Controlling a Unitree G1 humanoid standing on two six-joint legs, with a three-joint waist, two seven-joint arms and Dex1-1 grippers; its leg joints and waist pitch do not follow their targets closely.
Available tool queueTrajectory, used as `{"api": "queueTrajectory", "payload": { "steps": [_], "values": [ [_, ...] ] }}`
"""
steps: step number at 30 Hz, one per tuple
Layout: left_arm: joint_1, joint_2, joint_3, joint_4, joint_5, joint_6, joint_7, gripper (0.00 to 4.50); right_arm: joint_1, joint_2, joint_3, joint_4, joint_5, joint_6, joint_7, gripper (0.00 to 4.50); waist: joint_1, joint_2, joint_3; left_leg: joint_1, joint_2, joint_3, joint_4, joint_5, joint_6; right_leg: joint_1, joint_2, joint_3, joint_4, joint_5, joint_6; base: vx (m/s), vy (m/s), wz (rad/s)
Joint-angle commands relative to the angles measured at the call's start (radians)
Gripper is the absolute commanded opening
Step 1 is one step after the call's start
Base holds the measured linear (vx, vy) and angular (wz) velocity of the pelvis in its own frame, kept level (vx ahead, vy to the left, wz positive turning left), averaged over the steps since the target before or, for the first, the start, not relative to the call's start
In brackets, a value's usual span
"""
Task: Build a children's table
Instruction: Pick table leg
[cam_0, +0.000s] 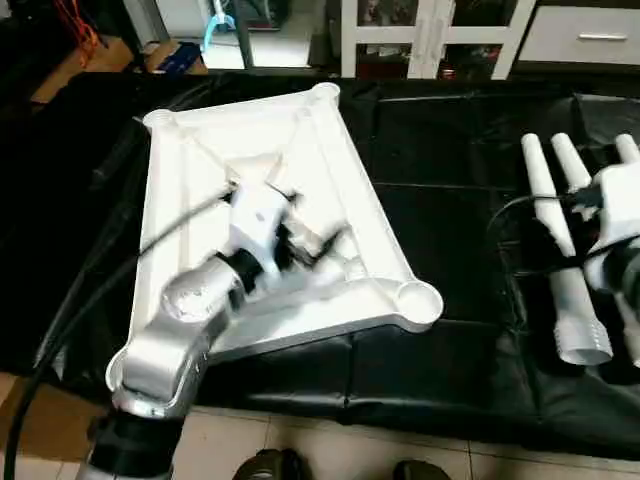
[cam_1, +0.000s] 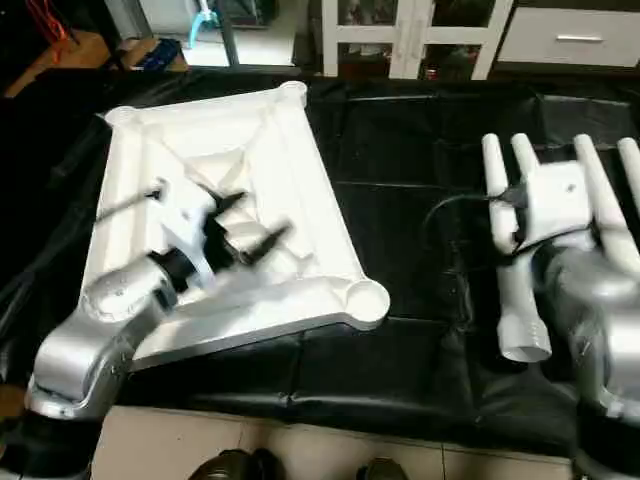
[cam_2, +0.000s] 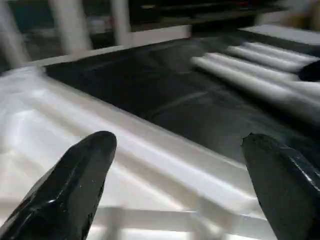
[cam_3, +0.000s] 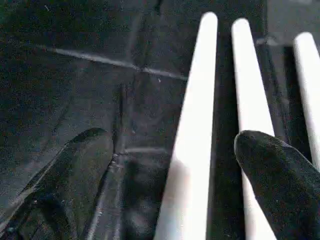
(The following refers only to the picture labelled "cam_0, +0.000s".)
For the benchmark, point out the black mat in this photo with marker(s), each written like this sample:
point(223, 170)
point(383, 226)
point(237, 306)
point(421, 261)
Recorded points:
point(450, 225)

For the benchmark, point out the white glass door cabinet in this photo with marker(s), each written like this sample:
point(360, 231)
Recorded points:
point(425, 35)

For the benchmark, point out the white drawer unit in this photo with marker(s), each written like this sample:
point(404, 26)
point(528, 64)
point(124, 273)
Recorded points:
point(560, 40)

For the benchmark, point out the dark left robot foot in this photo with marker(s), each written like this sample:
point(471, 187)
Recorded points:
point(267, 465)

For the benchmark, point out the white plastic table leg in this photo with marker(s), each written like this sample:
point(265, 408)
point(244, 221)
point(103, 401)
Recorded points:
point(567, 155)
point(582, 325)
point(627, 147)

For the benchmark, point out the light brown wooden shelf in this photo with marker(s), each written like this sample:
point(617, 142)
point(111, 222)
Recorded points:
point(80, 80)

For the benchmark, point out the brown cardboard sheet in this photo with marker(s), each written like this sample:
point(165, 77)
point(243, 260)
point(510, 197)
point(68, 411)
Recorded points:
point(65, 420)

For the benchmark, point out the grey metal pole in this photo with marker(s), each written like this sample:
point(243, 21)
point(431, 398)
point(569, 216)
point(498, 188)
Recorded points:
point(244, 35)

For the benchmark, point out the white plastic table top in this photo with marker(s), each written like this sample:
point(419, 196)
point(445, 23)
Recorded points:
point(325, 175)

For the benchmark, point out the blue printed package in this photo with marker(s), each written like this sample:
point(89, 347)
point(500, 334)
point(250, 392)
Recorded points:
point(175, 60)

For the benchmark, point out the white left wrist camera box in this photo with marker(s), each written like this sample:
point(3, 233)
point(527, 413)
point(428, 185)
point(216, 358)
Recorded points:
point(255, 215)

